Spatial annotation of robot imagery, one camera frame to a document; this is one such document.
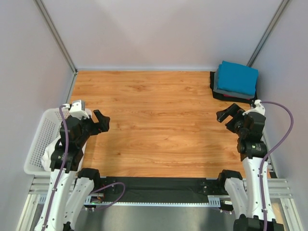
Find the blue t shirt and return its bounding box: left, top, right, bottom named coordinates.
left=218, top=61, right=259, bottom=96

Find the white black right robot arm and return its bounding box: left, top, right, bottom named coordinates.
left=216, top=100, right=284, bottom=231

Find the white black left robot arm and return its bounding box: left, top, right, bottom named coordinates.
left=35, top=107, right=110, bottom=231

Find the white plastic laundry basket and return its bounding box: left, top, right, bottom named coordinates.
left=24, top=108, right=63, bottom=177

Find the white t shirt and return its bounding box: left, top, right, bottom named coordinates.
left=41, top=137, right=60, bottom=172

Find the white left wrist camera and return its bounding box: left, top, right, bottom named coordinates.
left=62, top=100, right=92, bottom=120

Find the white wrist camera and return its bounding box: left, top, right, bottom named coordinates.
left=62, top=100, right=92, bottom=120
left=243, top=100, right=265, bottom=116

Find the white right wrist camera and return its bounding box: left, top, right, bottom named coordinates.
left=243, top=100, right=265, bottom=116

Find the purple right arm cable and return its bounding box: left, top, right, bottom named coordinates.
left=258, top=101, right=295, bottom=231

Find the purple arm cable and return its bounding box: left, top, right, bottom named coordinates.
left=42, top=104, right=126, bottom=229
left=258, top=101, right=295, bottom=231

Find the slotted grey cable duct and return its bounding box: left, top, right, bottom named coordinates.
left=84, top=196, right=220, bottom=208

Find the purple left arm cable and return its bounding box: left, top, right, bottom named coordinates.
left=42, top=104, right=126, bottom=229

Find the left aluminium corner post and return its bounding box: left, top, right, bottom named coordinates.
left=33, top=0, right=78, bottom=73

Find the aluminium corner post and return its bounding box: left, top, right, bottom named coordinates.
left=33, top=0, right=78, bottom=73
left=246, top=0, right=292, bottom=67

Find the right aluminium corner post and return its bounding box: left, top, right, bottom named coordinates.
left=246, top=0, right=292, bottom=67

